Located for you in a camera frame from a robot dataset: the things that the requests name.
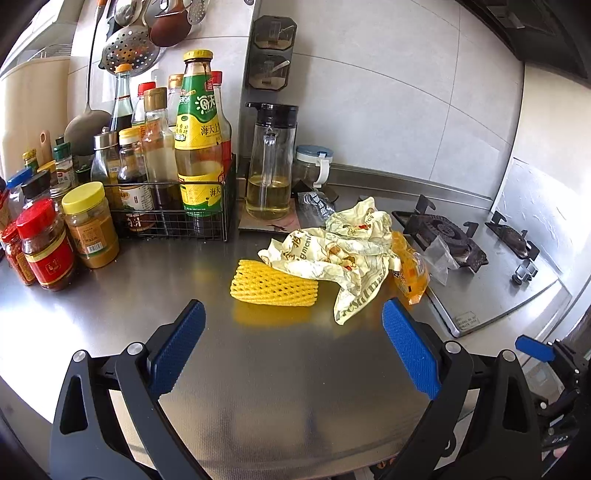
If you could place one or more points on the small red lid jar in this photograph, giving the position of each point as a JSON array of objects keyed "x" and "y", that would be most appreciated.
[{"x": 13, "y": 248}]

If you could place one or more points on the large red lid jar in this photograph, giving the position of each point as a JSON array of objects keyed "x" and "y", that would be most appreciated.
[{"x": 45, "y": 244}]

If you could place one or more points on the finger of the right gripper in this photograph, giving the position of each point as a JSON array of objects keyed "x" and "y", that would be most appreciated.
[{"x": 533, "y": 348}]

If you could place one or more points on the right stove knob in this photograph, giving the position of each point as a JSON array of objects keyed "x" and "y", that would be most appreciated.
[{"x": 530, "y": 268}]

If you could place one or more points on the clear black printed bag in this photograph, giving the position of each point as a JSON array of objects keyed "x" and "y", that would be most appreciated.
[{"x": 314, "y": 206}]

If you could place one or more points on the yellow printed wrapper paper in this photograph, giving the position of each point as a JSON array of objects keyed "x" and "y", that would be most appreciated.
[{"x": 353, "y": 249}]

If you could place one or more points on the red cap vinegar bottle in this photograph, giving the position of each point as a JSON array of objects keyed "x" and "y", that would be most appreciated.
[{"x": 216, "y": 79}]

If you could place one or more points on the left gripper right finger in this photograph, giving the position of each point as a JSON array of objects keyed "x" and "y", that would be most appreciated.
[{"x": 441, "y": 370}]

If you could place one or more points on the brown wooden ladle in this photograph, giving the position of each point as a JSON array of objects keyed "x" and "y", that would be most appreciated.
[{"x": 170, "y": 25}]

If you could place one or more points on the left burner grate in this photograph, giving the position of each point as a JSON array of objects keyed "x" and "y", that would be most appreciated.
[{"x": 424, "y": 227}]

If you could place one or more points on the steel skimmer ladle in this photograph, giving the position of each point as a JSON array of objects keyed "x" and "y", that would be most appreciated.
[{"x": 130, "y": 44}]

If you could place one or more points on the person right hand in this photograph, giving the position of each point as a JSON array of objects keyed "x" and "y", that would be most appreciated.
[{"x": 559, "y": 452}]

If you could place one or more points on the glass oil dispenser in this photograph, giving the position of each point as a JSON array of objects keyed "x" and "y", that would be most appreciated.
[{"x": 268, "y": 188}]

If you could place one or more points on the green label seasoning bottle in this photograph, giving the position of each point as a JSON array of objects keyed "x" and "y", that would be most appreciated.
[{"x": 197, "y": 138}]

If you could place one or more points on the yellow lid sauce jar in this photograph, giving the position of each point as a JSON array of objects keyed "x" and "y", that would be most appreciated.
[{"x": 88, "y": 218}]

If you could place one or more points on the yellow foam fruit net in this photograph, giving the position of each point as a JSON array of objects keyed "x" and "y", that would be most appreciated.
[{"x": 256, "y": 283}]

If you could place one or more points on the orange cap dark bottle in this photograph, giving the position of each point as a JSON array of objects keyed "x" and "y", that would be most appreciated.
[{"x": 121, "y": 117}]

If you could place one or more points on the black wire bottle rack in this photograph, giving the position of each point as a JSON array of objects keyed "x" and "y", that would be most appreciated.
[{"x": 167, "y": 217}]

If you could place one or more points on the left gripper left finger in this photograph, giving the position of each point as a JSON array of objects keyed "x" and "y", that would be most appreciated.
[{"x": 152, "y": 372}]

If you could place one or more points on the steel gas stove top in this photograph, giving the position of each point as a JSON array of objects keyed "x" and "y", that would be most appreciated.
[{"x": 488, "y": 300}]

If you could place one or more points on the glass jar blue lid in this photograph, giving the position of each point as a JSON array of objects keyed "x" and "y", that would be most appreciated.
[{"x": 311, "y": 165}]

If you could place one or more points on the orange snack bag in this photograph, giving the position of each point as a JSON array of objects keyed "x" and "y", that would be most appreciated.
[{"x": 413, "y": 278}]

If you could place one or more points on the slotted steel spoon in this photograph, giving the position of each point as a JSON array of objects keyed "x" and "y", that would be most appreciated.
[{"x": 196, "y": 12}]

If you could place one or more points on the clear plastic bag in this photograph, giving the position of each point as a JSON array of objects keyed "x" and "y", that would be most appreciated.
[{"x": 440, "y": 260}]

